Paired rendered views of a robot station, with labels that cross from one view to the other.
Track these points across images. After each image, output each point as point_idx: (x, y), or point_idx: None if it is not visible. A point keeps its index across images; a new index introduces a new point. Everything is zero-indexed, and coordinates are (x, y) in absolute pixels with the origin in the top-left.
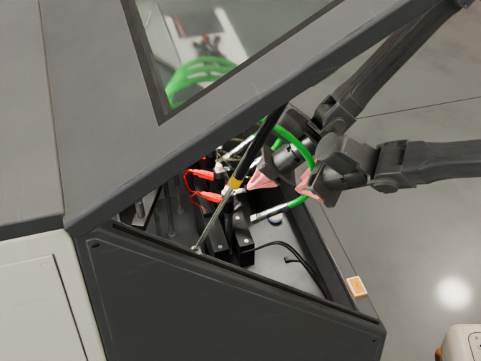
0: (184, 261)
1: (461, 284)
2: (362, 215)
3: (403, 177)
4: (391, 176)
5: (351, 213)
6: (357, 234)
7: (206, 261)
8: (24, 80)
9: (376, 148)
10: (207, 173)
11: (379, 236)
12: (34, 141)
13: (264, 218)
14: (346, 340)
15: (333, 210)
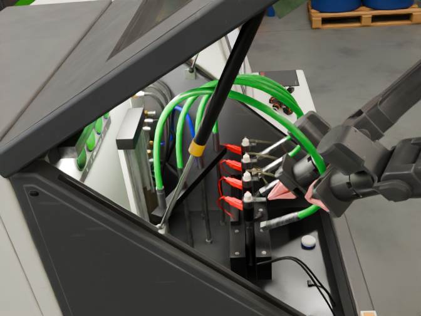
0: (138, 236)
1: None
2: (417, 271)
3: (416, 180)
4: (401, 177)
5: (406, 267)
6: (410, 288)
7: (168, 242)
8: (51, 49)
9: (391, 150)
10: (237, 182)
11: None
12: (19, 88)
13: (273, 226)
14: None
15: (389, 262)
